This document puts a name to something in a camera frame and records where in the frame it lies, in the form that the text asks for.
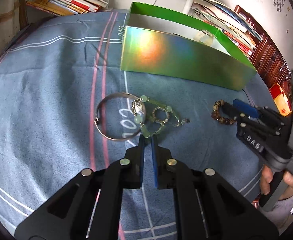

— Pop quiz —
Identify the silver bangle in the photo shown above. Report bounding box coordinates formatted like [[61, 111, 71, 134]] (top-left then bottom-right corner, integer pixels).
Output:
[[94, 93, 147, 143]]

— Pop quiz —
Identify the large stack of books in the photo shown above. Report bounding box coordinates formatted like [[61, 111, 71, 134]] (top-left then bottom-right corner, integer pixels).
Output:
[[190, 0, 264, 58]]

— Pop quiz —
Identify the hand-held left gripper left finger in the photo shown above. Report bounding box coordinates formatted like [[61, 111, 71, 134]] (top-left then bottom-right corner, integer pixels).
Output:
[[14, 135, 145, 240]]

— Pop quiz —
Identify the red and yellow box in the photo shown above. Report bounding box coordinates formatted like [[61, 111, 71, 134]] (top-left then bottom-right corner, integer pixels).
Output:
[[269, 82, 292, 117]]

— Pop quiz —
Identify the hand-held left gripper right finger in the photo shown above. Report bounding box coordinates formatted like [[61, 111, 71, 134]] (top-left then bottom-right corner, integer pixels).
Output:
[[151, 136, 279, 240]]

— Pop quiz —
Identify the small pile of books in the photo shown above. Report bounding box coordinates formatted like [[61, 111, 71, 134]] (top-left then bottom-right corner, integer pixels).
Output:
[[26, 0, 108, 17]]

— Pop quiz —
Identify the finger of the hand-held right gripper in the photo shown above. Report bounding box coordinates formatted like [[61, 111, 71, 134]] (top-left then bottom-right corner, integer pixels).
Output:
[[233, 99, 286, 128], [223, 104, 280, 137]]

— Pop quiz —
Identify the black cable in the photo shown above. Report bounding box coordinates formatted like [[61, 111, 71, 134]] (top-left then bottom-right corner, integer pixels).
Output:
[[242, 87, 256, 108]]

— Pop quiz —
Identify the green jade bracelet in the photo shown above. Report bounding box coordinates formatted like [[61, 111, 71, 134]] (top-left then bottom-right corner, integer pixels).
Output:
[[131, 95, 191, 140]]

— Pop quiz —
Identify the person's right forearm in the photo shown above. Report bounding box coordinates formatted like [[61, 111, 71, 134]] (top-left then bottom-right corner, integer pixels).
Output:
[[262, 187, 293, 230]]

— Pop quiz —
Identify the brown bead bracelet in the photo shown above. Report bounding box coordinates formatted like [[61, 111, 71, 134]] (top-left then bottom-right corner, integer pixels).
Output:
[[211, 100, 237, 125]]

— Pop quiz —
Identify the person's right hand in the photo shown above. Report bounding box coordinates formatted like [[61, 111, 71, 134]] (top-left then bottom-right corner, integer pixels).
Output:
[[259, 165, 293, 201]]

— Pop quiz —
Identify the beige curtain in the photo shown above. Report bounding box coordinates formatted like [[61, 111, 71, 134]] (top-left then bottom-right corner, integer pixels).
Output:
[[0, 0, 22, 73]]

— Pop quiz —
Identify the shiny green cardboard box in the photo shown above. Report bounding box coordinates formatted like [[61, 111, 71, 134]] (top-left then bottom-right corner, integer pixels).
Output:
[[120, 2, 258, 91]]

